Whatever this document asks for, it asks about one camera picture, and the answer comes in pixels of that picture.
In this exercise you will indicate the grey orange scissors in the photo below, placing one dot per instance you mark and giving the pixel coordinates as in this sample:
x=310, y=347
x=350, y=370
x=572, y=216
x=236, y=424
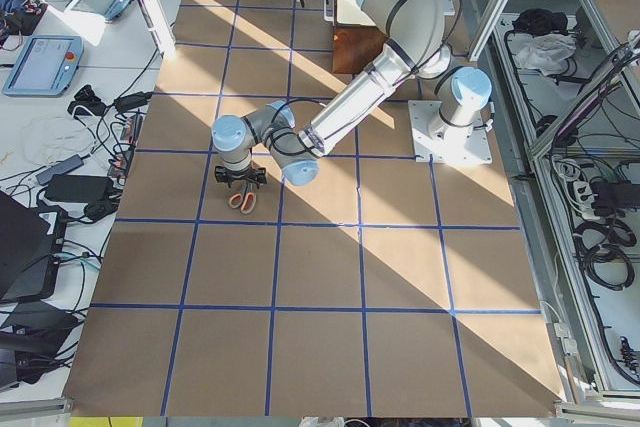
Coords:
x=244, y=200

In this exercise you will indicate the dark wooden drawer cabinet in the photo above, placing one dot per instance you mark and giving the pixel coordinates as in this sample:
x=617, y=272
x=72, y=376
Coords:
x=354, y=47

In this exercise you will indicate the black power adapter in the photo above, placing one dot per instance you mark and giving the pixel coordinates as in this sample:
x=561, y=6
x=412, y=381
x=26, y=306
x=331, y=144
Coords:
x=78, y=188

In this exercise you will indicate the near teach pendant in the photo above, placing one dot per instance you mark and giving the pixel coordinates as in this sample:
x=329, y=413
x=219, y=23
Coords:
x=45, y=66

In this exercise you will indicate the white cloth pile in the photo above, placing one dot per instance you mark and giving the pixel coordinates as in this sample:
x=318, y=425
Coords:
x=548, y=53

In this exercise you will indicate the black laptop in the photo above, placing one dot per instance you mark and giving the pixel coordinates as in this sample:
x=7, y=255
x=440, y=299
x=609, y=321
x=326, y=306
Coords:
x=31, y=239

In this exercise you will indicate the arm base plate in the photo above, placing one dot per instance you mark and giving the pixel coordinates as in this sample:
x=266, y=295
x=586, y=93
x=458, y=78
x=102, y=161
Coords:
x=436, y=142

